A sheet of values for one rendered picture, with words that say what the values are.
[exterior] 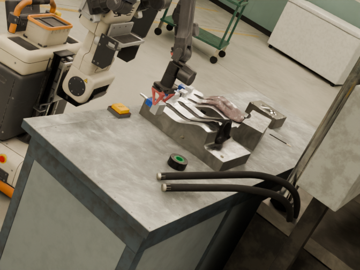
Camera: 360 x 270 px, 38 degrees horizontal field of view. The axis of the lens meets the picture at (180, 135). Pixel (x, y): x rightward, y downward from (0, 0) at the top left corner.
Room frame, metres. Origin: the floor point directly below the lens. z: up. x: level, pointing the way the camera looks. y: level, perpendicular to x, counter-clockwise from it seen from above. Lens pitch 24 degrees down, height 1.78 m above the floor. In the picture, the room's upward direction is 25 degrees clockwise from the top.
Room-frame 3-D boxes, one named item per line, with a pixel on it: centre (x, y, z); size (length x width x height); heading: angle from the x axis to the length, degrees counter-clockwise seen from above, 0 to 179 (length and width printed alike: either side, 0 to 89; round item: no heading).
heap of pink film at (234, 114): (2.62, -0.15, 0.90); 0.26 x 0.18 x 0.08; 79
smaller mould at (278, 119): (2.99, -0.42, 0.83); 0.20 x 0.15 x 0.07; 62
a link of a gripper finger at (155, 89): (2.11, 0.15, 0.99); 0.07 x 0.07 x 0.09; 62
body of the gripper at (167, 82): (2.12, 0.14, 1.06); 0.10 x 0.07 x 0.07; 152
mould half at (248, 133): (2.63, -0.15, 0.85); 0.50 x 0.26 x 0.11; 79
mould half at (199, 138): (2.27, -0.06, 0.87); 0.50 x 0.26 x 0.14; 62
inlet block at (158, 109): (2.14, 0.18, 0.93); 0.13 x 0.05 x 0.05; 62
